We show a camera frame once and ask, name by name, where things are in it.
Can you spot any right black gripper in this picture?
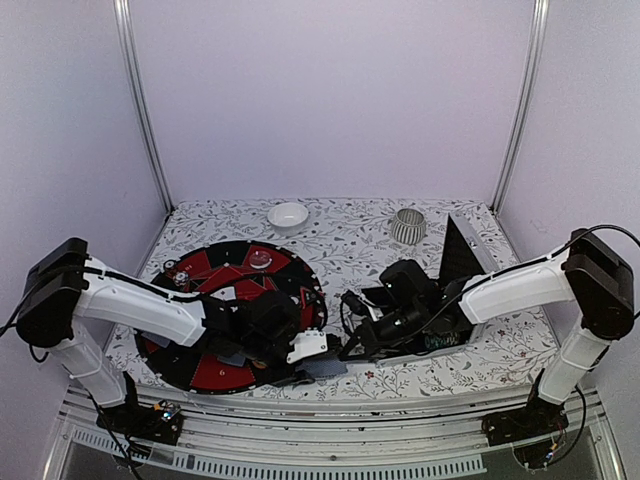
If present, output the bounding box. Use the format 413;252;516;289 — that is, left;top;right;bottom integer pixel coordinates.
340;300;428;360

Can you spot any blue white chip stack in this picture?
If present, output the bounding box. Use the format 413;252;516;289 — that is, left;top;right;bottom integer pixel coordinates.
172;271;190;287

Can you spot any dealt blue playing cards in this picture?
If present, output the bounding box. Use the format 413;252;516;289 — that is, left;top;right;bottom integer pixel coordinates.
217;353;246;368

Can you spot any red black triangle card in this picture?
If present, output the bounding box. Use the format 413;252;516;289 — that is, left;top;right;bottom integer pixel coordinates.
300;287;316;309

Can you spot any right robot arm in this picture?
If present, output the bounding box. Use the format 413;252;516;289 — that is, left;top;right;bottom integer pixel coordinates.
339;226;637;436

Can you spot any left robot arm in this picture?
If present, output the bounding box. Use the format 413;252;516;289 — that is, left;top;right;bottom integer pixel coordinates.
7;238;340;434

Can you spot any lower poker chip row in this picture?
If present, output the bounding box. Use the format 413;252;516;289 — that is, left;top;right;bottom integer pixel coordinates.
424;332;460;352

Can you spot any round red black poker mat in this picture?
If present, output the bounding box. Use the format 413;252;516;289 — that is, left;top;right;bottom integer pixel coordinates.
135;241;327;395

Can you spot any aluminium poker chip case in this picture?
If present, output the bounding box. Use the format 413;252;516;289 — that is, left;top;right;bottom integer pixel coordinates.
362;212;497;364

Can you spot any striped grey white cup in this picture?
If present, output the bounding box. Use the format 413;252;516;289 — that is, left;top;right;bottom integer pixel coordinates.
391;208;426;245

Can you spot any white ceramic bowl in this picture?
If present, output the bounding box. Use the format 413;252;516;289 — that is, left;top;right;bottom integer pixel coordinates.
267;202;310;236

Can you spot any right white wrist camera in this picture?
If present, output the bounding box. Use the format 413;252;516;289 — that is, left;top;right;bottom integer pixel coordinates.
339;290;381;330

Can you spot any front aluminium rail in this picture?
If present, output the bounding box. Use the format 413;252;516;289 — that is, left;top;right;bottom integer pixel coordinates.
42;384;626;480

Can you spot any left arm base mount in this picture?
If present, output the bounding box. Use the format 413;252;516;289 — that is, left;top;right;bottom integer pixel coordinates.
97;400;184;446

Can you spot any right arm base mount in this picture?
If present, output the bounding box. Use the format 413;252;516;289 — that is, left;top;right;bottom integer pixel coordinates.
481;398;569;446

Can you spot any left aluminium frame post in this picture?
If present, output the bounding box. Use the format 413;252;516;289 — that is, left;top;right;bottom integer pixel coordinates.
113;0;175;215

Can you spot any aluminium frame post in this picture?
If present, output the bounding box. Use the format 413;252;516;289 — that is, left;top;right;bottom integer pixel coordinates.
490;0;550;216
113;0;175;215

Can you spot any right aluminium frame post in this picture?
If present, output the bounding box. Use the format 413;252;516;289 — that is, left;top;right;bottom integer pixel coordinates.
490;0;550;216

